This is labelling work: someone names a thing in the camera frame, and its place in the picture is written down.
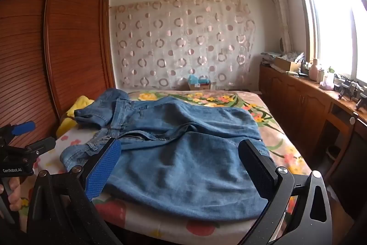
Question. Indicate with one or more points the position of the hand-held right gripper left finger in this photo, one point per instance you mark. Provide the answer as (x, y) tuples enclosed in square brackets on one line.
[(103, 171)]

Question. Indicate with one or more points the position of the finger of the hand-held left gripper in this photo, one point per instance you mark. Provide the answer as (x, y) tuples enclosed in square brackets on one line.
[(24, 128), (43, 145)]

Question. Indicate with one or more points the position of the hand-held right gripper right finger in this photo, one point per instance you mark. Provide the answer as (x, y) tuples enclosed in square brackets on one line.
[(259, 169)]

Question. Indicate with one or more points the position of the blue denim pants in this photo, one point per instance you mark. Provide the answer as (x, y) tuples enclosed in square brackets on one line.
[(183, 156)]

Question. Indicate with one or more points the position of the person's left hand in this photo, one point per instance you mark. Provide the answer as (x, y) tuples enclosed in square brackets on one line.
[(14, 194)]

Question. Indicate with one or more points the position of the yellow plush toy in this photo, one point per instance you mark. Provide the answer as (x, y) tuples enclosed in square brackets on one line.
[(73, 118)]

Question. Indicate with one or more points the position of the beige floral blanket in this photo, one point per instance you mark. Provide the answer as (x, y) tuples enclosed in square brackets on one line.
[(252, 110)]

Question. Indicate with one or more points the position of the brown wooden sideboard cabinet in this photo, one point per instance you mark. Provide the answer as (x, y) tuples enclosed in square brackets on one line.
[(301, 107)]

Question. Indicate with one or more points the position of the brown wooden slatted wardrobe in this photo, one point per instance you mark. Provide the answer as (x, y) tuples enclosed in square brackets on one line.
[(57, 47)]

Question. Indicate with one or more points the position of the small printed carton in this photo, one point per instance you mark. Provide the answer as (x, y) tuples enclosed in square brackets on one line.
[(200, 86)]

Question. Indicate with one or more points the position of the open cardboard box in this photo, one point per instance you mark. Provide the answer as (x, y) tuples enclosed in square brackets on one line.
[(286, 64)]

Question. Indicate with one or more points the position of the blue tissue pack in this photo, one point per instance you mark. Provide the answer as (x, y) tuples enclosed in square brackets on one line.
[(198, 79)]

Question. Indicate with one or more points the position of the bottles on cabinet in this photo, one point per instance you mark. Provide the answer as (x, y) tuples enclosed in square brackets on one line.
[(313, 68)]

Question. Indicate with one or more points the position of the pile of printed cloth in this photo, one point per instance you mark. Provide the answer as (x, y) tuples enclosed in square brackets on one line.
[(289, 55)]

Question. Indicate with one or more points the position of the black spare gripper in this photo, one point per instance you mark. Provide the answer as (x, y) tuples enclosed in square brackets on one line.
[(351, 88)]

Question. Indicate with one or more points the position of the beige window curtain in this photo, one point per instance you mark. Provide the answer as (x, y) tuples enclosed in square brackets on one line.
[(279, 9)]

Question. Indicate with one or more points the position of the wooden frame window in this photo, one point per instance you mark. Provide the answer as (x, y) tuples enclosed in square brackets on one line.
[(329, 24)]

